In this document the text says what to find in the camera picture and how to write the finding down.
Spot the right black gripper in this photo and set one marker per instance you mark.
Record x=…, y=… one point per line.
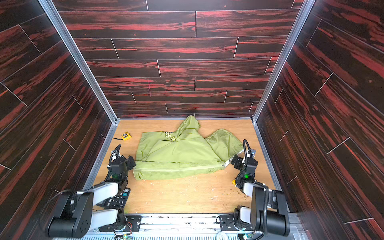
x=247, y=162

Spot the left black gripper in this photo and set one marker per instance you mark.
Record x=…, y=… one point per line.
x=119, y=162

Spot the green jacket with printed lining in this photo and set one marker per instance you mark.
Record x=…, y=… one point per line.
x=184, y=152

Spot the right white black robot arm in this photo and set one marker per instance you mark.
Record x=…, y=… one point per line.
x=268, y=213

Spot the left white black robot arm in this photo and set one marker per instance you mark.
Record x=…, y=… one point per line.
x=100, y=207

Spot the yellow tape measure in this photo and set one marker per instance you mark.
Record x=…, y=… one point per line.
x=124, y=137

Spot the black calculator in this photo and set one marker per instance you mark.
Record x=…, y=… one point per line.
x=116, y=202

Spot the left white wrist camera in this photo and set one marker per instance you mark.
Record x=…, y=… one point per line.
x=114, y=153

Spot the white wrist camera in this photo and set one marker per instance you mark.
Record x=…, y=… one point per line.
x=114, y=153
x=251, y=153

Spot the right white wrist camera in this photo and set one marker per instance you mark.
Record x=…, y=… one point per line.
x=251, y=153

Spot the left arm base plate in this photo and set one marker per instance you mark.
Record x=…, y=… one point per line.
x=128, y=223

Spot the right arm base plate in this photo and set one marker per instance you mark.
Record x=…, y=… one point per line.
x=237, y=223

